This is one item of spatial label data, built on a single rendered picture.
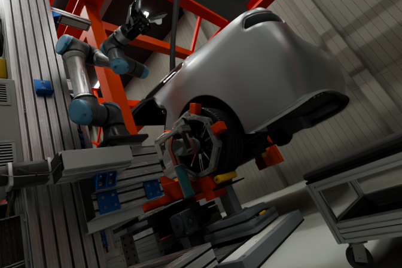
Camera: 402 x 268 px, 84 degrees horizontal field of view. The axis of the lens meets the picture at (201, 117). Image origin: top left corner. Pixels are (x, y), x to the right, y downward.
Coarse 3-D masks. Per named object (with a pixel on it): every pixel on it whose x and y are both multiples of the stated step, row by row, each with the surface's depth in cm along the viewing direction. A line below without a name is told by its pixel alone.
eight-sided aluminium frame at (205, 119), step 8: (176, 120) 199; (200, 120) 180; (208, 120) 177; (208, 128) 175; (176, 136) 206; (216, 136) 175; (168, 144) 206; (216, 144) 169; (216, 152) 170; (176, 160) 201; (216, 160) 175; (208, 168) 174; (216, 168) 176; (192, 176) 186; (200, 176) 180
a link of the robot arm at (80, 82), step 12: (60, 36) 120; (72, 36) 121; (60, 48) 117; (72, 48) 118; (84, 48) 125; (72, 60) 116; (84, 60) 124; (72, 72) 114; (84, 72) 116; (72, 84) 112; (84, 84) 112; (84, 96) 107; (72, 108) 105; (84, 108) 102; (96, 108) 108; (72, 120) 105; (84, 120) 104; (96, 120) 108
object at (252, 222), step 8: (264, 208) 176; (272, 208) 175; (256, 216) 159; (264, 216) 164; (272, 216) 170; (232, 224) 170; (240, 224) 158; (248, 224) 154; (256, 224) 153; (264, 224) 159; (216, 232) 178; (224, 232) 167; (232, 232) 162; (240, 232) 157; (248, 232) 153; (256, 232) 150; (208, 240) 177; (216, 240) 172; (224, 240) 166
